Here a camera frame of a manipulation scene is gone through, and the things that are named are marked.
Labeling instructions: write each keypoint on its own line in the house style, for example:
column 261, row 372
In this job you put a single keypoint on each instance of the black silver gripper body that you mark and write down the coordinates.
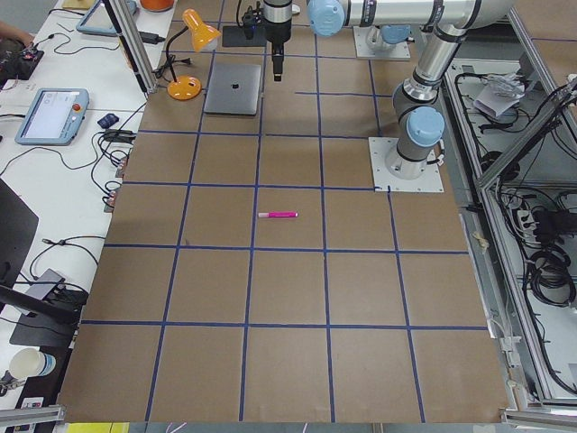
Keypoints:
column 276, row 32

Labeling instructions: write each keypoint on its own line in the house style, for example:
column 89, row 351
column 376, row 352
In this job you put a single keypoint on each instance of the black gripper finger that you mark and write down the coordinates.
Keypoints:
column 277, row 55

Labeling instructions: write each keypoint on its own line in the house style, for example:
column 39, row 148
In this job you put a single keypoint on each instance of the black mousepad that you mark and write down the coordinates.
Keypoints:
column 234, row 36

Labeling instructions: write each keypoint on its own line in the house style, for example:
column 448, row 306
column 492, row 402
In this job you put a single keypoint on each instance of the pink marker pen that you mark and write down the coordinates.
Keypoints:
column 278, row 214

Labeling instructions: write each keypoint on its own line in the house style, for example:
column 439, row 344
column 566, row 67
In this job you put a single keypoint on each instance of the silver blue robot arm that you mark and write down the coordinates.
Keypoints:
column 421, row 125

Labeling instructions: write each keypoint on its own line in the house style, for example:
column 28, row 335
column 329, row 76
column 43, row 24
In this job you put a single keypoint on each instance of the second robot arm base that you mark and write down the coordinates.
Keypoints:
column 386, row 42

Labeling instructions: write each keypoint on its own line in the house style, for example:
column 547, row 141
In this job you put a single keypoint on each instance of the grey closed laptop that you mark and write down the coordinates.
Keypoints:
column 233, row 89

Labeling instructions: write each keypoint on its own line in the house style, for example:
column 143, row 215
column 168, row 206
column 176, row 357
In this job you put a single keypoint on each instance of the orange cylindrical container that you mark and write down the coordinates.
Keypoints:
column 157, row 6

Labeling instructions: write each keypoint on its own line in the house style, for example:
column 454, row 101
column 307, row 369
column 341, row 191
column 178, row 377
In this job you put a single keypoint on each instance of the black power adapter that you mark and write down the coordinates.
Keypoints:
column 151, row 38

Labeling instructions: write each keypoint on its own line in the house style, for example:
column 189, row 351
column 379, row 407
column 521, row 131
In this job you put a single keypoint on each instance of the small dark blue object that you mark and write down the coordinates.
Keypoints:
column 108, row 120

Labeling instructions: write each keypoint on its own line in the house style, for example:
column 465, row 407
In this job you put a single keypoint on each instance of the black monitor stand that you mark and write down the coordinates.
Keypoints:
column 49, row 310

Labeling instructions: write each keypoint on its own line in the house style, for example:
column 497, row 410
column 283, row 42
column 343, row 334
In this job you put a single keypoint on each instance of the white paper cup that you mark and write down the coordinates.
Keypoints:
column 31, row 362

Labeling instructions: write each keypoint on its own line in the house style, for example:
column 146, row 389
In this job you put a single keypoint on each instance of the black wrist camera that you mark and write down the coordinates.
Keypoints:
column 251, row 21

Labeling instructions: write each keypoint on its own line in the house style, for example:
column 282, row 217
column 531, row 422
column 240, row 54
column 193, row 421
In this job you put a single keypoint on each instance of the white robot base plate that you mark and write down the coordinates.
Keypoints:
column 391, row 173

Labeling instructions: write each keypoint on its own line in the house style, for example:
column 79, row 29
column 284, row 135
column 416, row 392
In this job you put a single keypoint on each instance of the aluminium frame post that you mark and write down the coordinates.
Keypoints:
column 131, row 41

